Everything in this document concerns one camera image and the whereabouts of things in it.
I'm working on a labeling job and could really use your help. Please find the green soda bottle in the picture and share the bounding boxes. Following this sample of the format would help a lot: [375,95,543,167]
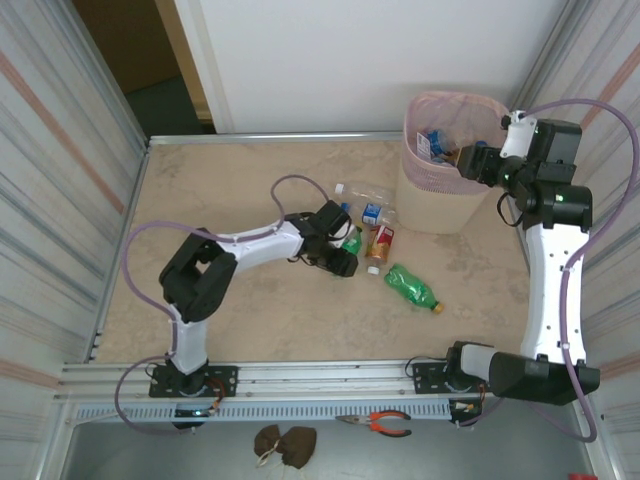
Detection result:
[341,225,365,255]

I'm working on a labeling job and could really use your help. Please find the long blue label water bottle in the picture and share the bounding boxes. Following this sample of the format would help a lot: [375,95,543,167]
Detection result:
[428,127,459,156]

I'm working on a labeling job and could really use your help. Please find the red yellow label bottle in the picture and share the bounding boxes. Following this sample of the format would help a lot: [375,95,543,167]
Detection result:
[364,223,399,276]

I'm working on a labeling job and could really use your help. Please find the blue white label clear bottle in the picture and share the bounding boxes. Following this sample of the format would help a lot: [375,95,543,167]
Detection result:
[341,200,401,226]

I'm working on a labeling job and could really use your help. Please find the pink bin liner bag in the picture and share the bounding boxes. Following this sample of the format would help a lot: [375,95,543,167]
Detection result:
[401,91,512,196]

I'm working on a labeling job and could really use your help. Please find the beige plastic waste bin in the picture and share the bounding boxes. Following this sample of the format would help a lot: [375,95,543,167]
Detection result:
[394,91,514,235]

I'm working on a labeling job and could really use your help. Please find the large clear unlabelled bottle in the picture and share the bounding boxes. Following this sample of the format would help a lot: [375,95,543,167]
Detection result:
[333,178,401,211]

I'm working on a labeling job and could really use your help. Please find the crushed green bottle yellow cap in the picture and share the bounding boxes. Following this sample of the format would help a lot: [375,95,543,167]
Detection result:
[383,263,446,315]

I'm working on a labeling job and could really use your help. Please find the brown cloth pouch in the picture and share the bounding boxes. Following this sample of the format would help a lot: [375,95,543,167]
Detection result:
[277,425,319,470]
[253,424,284,459]

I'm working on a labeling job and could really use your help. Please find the tan wooden door jamb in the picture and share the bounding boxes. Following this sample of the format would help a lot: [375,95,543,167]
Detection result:
[153,0,217,122]

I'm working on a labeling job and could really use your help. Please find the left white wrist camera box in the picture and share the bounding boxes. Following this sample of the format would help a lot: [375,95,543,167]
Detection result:
[333,221,362,247]

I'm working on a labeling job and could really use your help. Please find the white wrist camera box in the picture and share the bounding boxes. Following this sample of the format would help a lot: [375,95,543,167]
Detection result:
[333,221,362,247]
[499,109,539,161]

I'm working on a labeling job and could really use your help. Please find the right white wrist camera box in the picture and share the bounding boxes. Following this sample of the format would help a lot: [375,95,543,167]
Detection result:
[499,109,539,161]

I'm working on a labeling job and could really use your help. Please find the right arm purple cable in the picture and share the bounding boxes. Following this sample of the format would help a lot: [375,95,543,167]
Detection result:
[457,98,640,444]

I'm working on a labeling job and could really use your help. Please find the aluminium mounting rail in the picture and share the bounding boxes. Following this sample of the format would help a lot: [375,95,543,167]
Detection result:
[52,355,599,401]

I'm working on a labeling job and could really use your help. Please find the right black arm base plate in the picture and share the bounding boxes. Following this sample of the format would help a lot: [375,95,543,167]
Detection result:
[410,360,503,395]

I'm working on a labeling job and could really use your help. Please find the grey slotted cable duct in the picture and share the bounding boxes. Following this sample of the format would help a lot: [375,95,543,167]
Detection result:
[72,402,454,424]

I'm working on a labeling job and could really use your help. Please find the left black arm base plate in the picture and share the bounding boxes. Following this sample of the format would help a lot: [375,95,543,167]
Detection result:
[148,365,239,399]

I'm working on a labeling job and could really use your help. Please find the orange handled pliers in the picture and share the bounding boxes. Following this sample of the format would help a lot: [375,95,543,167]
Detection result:
[334,409,414,438]

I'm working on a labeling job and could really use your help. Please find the left base wire bundle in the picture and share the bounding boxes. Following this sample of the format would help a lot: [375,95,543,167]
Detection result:
[202,377,226,416]

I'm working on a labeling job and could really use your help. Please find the base wire bundle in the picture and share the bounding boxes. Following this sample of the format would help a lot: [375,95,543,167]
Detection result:
[202,377,226,416]
[449,384,489,429]

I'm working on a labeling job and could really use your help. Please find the right base wire bundle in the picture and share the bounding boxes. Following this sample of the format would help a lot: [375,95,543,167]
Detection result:
[449,384,489,429]

